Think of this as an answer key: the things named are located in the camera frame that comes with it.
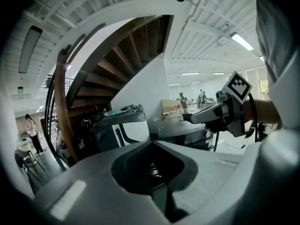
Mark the white and black machine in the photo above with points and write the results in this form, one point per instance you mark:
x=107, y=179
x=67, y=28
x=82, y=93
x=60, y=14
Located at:
x=110, y=130

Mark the wooden spiral staircase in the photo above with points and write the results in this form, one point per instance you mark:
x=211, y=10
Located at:
x=112, y=74

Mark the person's grey shirt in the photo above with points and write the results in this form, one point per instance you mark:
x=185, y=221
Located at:
x=272, y=36

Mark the blue cloth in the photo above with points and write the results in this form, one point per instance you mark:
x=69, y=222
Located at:
x=114, y=112

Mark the open brown cardboard box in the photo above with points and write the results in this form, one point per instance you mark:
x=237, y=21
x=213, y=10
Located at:
x=168, y=105

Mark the grey chair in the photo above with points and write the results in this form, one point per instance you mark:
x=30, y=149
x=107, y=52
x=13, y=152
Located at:
x=29, y=163

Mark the clear bottle with red cap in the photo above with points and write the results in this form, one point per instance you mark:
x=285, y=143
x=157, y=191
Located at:
x=180, y=108

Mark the black washing machine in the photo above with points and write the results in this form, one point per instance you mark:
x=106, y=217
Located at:
x=182, y=130

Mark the unlit long ceiling light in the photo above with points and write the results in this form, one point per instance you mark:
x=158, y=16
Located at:
x=30, y=50

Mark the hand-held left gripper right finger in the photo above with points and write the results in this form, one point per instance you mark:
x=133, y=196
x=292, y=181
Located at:
x=211, y=172

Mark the metal tube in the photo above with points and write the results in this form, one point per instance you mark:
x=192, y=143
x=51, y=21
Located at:
x=169, y=113

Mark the person's right forearm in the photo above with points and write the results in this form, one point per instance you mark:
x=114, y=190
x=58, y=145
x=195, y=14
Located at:
x=264, y=111

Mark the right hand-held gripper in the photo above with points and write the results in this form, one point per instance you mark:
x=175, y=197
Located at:
x=234, y=116

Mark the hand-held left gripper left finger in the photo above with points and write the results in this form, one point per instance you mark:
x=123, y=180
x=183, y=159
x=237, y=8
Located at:
x=93, y=184

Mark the lit long ceiling light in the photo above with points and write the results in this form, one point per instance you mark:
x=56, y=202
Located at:
x=242, y=41

